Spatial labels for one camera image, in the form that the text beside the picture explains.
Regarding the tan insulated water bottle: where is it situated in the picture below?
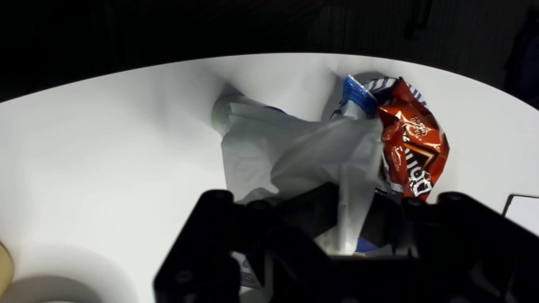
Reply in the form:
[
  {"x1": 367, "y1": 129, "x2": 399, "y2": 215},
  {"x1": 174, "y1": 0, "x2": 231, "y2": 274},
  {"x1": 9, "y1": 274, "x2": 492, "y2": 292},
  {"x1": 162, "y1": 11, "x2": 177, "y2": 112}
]
[{"x1": 0, "y1": 242, "x2": 17, "y2": 290}]

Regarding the red Doritos chip bag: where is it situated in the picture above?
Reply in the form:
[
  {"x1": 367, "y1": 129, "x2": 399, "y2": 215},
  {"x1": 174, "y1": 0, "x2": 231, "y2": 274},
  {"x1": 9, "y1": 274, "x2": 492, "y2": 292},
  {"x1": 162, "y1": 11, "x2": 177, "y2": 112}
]
[{"x1": 376, "y1": 77, "x2": 452, "y2": 205}]

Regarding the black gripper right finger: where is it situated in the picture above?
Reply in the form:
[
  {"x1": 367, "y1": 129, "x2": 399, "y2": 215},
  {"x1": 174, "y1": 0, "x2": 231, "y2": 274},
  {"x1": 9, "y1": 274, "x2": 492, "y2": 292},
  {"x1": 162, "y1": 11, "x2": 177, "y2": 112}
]
[{"x1": 335, "y1": 191, "x2": 539, "y2": 303}]

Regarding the white round bowl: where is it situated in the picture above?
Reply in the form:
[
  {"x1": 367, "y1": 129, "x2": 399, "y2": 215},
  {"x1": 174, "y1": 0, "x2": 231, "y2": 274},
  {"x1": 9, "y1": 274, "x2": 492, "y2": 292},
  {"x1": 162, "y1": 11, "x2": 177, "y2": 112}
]
[{"x1": 0, "y1": 275, "x2": 103, "y2": 303}]

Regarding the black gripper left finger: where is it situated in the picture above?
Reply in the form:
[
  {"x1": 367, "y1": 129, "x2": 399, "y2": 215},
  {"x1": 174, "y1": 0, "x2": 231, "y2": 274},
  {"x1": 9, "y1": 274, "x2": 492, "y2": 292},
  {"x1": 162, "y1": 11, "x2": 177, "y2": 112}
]
[{"x1": 152, "y1": 189, "x2": 339, "y2": 303}]

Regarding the blue chip bag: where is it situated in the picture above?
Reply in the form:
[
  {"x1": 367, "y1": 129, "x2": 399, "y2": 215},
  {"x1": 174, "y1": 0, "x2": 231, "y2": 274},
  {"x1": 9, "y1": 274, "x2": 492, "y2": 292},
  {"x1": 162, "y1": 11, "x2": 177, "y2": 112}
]
[{"x1": 329, "y1": 72, "x2": 431, "y2": 124}]

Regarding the white paper napkin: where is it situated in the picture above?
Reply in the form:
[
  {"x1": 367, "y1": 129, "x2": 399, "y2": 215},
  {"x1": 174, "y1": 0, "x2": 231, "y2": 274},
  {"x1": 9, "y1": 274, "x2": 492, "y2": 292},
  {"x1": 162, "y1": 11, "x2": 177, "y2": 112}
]
[{"x1": 221, "y1": 100, "x2": 388, "y2": 258}]

